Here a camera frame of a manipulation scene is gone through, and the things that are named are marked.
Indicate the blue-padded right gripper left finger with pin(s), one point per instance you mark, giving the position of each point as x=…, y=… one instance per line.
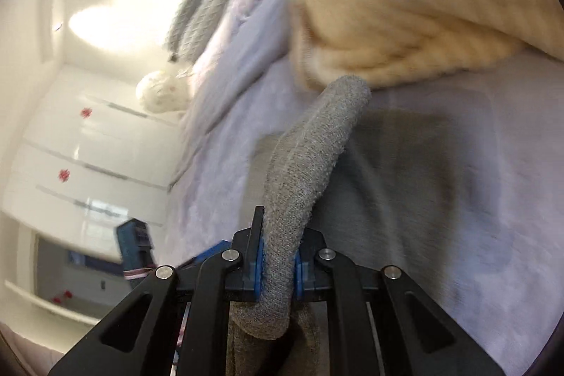
x=255, y=256

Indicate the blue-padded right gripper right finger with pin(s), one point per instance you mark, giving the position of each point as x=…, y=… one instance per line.
x=309, y=280

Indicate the grey-brown fuzzy sweater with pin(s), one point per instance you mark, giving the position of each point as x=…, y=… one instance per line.
x=381, y=189

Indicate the white wardrobe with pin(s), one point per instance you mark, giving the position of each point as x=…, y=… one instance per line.
x=90, y=147

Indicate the round cream cushion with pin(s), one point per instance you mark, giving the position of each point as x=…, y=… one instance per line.
x=160, y=92

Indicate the lavender plush bed blanket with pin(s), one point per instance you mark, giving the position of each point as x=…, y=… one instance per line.
x=458, y=181

